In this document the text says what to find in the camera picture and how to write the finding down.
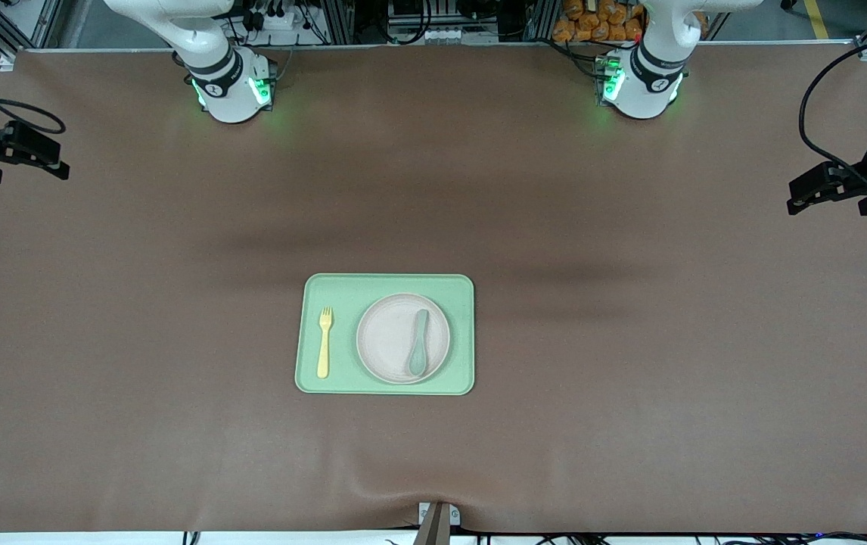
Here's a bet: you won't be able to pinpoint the yellow plastic fork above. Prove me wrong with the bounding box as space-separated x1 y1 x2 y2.
317 307 334 379

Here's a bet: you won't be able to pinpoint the beige round plate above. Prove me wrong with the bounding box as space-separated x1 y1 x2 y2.
356 293 452 385

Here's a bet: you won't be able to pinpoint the grey-green plastic spoon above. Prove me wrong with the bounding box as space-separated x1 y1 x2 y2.
409 309 430 377

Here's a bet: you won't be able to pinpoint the white power strip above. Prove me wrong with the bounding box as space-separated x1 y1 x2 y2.
247 4 306 33

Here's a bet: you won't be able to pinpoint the orange snack packets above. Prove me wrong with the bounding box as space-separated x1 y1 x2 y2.
552 0 707 44

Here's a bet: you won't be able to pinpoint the brown table mat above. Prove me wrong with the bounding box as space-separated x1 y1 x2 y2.
0 42 867 534

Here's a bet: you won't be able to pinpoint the light green rectangular tray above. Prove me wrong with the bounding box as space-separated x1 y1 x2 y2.
295 273 475 396

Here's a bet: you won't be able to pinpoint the white terminal block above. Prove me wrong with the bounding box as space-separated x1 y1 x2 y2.
388 26 465 45

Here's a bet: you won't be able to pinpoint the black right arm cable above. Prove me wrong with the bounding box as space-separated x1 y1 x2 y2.
0 67 66 135

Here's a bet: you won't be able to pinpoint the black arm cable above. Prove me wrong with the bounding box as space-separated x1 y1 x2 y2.
798 42 867 176
0 67 66 135

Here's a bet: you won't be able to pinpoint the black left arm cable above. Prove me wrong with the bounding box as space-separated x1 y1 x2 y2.
798 42 867 176

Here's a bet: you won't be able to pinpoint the aluminium frame post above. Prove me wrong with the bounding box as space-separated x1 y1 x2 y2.
526 0 559 42
320 0 355 45

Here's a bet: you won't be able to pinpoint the grey metal mounting bracket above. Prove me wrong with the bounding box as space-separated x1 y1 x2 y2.
417 501 461 528

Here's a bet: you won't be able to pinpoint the tan upright post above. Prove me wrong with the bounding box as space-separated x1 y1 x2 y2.
412 504 452 545

